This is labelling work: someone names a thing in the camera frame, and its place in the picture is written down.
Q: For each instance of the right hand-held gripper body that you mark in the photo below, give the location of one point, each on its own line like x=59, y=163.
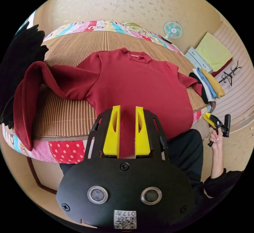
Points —
x=217, y=123

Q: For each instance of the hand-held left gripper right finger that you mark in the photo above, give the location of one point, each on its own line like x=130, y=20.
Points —
x=143, y=139

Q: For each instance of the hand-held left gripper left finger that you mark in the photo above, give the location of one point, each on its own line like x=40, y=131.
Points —
x=111, y=137

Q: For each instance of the red long sleeve sweater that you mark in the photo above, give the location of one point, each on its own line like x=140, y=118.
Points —
x=137, y=85

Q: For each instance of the person's right forearm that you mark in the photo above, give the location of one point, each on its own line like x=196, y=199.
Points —
x=216, y=163

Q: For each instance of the person's right hand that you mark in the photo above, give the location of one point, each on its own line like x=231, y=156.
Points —
x=216, y=140

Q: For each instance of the pile of clothes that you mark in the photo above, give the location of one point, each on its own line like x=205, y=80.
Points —
x=211, y=84

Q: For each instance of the black coat rack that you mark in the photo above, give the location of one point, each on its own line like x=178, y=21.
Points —
x=228, y=76

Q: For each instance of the bed with woven mat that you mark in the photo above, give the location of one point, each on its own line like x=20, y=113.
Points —
x=67, y=115

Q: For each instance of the white cupboard with yellow cloth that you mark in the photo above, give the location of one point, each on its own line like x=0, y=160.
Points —
x=213, y=55

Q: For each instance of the white and teal fan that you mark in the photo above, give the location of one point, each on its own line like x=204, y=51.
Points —
x=173, y=30

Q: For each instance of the black garment heap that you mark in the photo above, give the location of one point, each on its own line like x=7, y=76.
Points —
x=18, y=58

